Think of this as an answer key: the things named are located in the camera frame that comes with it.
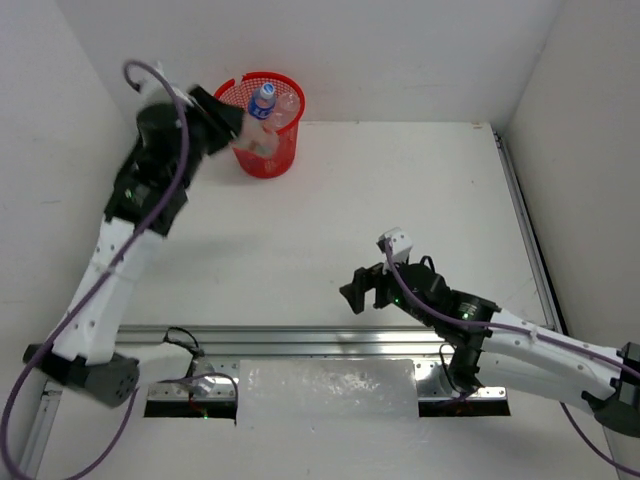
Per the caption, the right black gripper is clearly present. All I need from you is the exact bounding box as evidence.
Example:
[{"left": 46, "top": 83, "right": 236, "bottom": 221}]
[{"left": 340, "top": 250, "right": 435, "bottom": 327}]

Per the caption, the red-capped labelled plastic bottle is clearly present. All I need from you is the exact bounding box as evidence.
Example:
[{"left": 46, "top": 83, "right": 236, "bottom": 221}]
[{"left": 232, "top": 115, "right": 279, "bottom": 158}]

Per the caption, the clear crushed bottle blue cap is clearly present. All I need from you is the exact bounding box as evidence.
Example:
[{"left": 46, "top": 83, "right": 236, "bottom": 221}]
[{"left": 265, "top": 111, "right": 289, "bottom": 132}]

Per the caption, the clear bottle blue-white cap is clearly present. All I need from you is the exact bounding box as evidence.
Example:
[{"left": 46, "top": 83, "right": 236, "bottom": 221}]
[{"left": 277, "top": 92, "right": 301, "bottom": 116}]

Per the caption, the blue-label bottle white cap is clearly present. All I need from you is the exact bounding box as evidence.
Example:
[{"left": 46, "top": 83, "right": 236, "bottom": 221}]
[{"left": 247, "top": 82, "right": 277, "bottom": 121}]

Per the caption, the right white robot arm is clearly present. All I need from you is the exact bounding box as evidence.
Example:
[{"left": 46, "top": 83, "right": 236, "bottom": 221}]
[{"left": 339, "top": 262, "right": 639, "bottom": 437}]

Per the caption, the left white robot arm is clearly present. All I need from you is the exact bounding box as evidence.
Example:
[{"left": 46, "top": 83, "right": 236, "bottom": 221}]
[{"left": 23, "top": 86, "right": 244, "bottom": 408}]

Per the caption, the red mesh plastic bin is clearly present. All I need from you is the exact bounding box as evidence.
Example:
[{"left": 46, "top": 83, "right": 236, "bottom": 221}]
[{"left": 215, "top": 71, "right": 305, "bottom": 179}]

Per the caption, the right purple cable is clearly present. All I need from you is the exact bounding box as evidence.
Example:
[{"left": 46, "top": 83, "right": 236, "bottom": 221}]
[{"left": 382, "top": 239, "right": 640, "bottom": 479}]

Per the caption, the purple cable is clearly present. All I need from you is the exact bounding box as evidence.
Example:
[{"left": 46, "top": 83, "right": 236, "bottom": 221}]
[
  {"left": 382, "top": 239, "right": 640, "bottom": 479},
  {"left": 0, "top": 59, "right": 239, "bottom": 480}
]

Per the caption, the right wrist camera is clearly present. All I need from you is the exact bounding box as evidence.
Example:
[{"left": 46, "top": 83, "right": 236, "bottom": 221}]
[{"left": 376, "top": 227, "right": 413, "bottom": 274}]

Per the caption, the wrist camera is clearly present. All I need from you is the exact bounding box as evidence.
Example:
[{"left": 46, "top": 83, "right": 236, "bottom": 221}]
[
  {"left": 376, "top": 227, "right": 413, "bottom": 274},
  {"left": 139, "top": 61, "right": 179, "bottom": 105}
]

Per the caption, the aluminium frame rail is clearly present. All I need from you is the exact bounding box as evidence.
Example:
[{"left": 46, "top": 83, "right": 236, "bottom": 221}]
[{"left": 114, "top": 324, "right": 451, "bottom": 359}]

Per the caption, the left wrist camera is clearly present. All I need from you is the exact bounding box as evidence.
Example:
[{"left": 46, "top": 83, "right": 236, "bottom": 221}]
[{"left": 139, "top": 61, "right": 179, "bottom": 105}]

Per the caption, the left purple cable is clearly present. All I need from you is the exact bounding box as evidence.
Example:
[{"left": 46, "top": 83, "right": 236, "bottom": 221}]
[{"left": 0, "top": 59, "right": 239, "bottom": 480}]

